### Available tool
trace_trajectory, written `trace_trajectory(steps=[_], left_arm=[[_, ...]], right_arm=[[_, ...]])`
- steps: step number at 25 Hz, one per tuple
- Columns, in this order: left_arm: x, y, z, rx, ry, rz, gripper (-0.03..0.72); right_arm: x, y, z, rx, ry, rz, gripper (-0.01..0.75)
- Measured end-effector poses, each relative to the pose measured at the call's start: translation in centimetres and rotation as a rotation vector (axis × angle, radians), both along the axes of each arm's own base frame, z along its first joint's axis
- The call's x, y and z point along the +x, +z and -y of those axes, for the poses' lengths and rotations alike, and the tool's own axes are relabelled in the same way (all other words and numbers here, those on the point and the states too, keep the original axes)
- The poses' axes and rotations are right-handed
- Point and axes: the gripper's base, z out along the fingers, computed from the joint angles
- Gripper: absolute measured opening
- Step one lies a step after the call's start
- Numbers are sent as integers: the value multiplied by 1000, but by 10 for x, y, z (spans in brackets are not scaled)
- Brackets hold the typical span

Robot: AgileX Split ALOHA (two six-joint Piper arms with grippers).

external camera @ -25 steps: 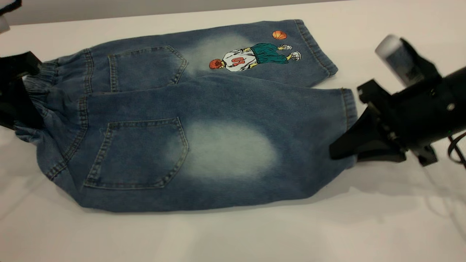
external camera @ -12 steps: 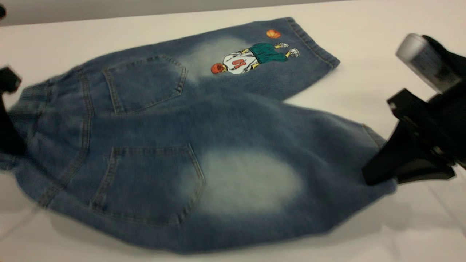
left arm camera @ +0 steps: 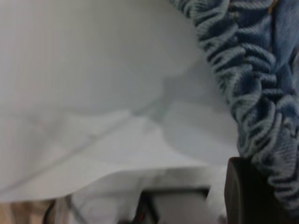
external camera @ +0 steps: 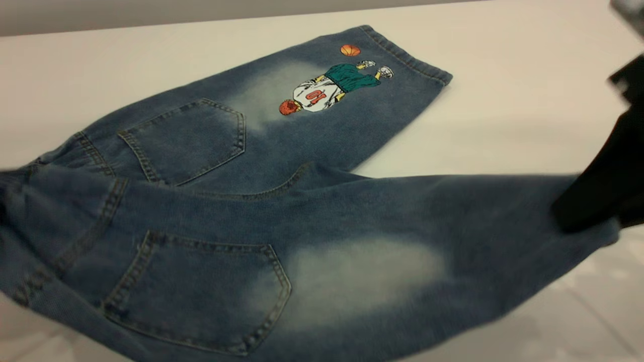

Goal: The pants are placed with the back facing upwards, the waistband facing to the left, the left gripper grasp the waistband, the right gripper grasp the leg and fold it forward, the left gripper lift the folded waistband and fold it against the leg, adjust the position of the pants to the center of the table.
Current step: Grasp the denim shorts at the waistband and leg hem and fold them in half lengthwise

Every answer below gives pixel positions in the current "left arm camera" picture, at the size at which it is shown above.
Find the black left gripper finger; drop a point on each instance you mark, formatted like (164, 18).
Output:
(247, 198)

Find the blue denim pants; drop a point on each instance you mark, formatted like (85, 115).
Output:
(257, 70)

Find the white table cloth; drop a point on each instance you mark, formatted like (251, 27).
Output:
(93, 93)

